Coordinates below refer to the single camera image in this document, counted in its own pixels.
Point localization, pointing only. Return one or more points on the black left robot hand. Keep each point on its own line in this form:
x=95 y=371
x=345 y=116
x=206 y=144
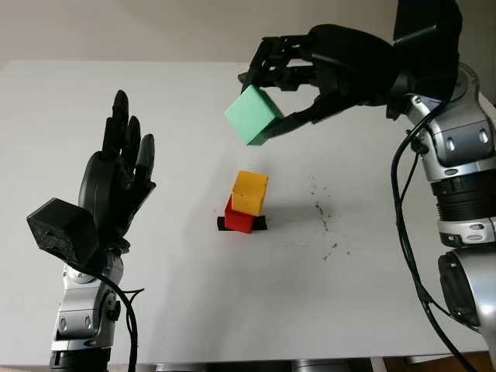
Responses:
x=104 y=186

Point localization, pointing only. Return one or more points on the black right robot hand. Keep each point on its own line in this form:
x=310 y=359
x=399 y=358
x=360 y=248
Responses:
x=356 y=66

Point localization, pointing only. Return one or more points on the green block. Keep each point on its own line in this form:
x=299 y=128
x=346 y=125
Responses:
x=252 y=116

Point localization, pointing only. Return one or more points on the red block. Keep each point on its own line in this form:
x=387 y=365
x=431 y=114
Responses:
x=240 y=222

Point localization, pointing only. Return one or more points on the yellow block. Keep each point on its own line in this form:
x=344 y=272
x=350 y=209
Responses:
x=248 y=193

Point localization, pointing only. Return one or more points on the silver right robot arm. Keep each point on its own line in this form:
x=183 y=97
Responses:
x=465 y=135

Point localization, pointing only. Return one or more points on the black tape strip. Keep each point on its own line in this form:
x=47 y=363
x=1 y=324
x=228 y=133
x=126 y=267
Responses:
x=260 y=224

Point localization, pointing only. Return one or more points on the dark robot torso edge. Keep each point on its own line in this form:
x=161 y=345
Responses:
x=232 y=366

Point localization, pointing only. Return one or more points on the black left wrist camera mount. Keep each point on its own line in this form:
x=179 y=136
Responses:
x=62 y=228

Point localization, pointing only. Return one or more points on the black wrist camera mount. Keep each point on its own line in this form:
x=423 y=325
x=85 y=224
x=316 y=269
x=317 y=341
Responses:
x=62 y=228
x=426 y=38

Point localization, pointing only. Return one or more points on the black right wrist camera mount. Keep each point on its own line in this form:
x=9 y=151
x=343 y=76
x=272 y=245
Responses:
x=426 y=38

